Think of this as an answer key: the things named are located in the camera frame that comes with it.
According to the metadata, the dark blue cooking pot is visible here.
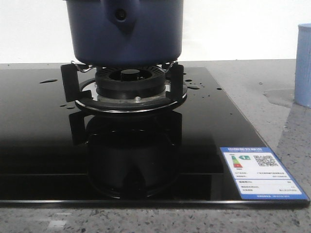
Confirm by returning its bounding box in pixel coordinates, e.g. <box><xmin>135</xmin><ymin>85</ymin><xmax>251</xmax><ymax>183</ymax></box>
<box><xmin>66</xmin><ymin>0</ymin><xmax>184</xmax><ymax>67</ymax></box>

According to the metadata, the light blue ribbed cup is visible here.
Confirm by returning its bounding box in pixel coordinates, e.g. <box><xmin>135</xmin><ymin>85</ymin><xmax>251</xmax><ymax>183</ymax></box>
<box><xmin>294</xmin><ymin>23</ymin><xmax>311</xmax><ymax>108</ymax></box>

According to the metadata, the black metal pot support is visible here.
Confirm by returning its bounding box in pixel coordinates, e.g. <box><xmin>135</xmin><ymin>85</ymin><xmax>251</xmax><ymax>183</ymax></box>
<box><xmin>61</xmin><ymin>62</ymin><xmax>187</xmax><ymax>114</ymax></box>

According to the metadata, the black round gas burner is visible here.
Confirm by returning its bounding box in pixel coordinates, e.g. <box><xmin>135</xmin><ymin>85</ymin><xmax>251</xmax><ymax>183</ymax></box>
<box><xmin>95</xmin><ymin>66</ymin><xmax>166</xmax><ymax>100</ymax></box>

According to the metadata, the black glass gas stove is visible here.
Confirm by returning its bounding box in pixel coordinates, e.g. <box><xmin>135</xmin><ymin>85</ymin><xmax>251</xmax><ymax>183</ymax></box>
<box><xmin>0</xmin><ymin>67</ymin><xmax>310</xmax><ymax>209</ymax></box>

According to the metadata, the blue energy label sticker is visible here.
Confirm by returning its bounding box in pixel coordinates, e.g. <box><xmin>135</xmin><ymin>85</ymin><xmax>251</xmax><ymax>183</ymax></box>
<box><xmin>220</xmin><ymin>147</ymin><xmax>309</xmax><ymax>201</ymax></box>

